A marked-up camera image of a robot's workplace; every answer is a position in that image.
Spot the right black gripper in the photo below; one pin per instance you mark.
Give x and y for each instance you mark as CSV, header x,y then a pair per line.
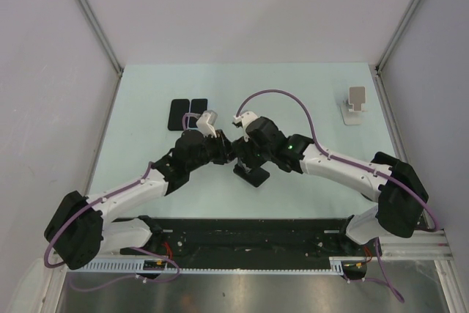
x,y
242,148

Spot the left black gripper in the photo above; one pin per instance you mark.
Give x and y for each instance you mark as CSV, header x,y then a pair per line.
x,y
223,146

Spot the black phone stand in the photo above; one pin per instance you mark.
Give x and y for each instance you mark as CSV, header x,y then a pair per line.
x,y
254,177

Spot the black phone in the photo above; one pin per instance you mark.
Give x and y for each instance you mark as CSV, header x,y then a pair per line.
x,y
178,108

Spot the white phone stand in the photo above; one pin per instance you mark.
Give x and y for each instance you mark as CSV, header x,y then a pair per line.
x,y
353,107

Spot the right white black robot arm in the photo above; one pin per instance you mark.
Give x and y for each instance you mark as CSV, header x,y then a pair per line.
x,y
391,184

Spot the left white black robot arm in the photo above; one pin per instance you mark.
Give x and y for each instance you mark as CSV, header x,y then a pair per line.
x,y
84,226

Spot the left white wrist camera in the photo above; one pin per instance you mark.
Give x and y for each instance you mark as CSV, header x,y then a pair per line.
x,y
206,123

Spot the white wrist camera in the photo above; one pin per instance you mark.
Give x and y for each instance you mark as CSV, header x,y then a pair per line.
x,y
243,121
206,123

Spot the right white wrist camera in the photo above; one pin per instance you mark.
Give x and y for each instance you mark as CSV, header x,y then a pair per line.
x,y
243,121

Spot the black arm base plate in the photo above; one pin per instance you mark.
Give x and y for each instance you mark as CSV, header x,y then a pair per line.
x,y
275,245

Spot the left aluminium frame post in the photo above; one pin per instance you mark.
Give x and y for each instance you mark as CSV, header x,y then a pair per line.
x,y
102,39

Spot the aluminium frame post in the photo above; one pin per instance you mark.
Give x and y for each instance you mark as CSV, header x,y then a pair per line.
x,y
102,39
404,22

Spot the right aluminium frame post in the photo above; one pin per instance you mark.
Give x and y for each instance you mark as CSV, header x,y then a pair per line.
x,y
404,22

